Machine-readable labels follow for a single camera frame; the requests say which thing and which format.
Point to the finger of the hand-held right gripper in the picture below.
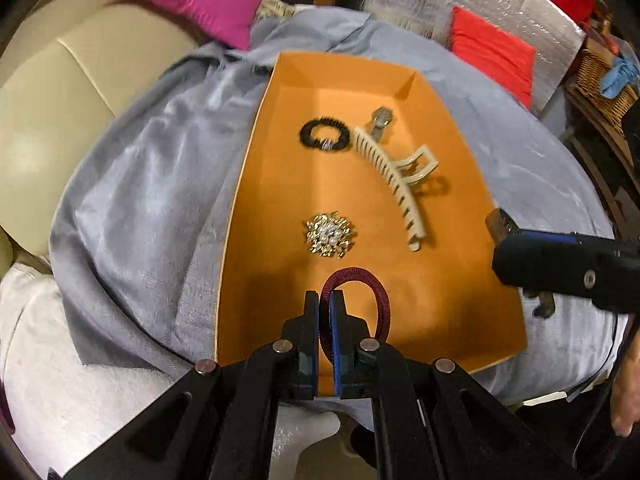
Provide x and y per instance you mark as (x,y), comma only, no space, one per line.
(550,270)
(600,241)

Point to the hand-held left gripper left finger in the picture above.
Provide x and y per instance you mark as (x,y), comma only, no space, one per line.
(307,330)

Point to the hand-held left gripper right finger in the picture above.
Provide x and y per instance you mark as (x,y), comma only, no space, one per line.
(337,340)

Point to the pearl brooch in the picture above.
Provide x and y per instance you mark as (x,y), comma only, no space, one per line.
(329,235)

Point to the orange tray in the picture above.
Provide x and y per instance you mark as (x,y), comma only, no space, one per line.
(300,210)

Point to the cream hair claw clip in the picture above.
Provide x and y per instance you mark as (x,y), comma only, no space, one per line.
(395,185)

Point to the black hair scrunchie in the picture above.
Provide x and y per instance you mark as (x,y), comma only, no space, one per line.
(305,135)

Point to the crystal hair clip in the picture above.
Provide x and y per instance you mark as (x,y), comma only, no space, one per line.
(381,120)

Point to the person's right hand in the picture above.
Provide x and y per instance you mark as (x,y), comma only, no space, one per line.
(627,395)

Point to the blue cloth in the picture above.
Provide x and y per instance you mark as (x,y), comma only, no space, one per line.
(617,77)

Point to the wicker basket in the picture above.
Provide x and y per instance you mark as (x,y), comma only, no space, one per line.
(590,70)

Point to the grey cloth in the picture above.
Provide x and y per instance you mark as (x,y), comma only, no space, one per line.
(150,185)

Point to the red cushion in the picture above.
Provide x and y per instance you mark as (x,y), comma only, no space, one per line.
(490,50)

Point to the white textured cloth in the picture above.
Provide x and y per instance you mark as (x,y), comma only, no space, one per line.
(75,400)

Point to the cream sofa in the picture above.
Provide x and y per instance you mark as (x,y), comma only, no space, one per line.
(60,85)

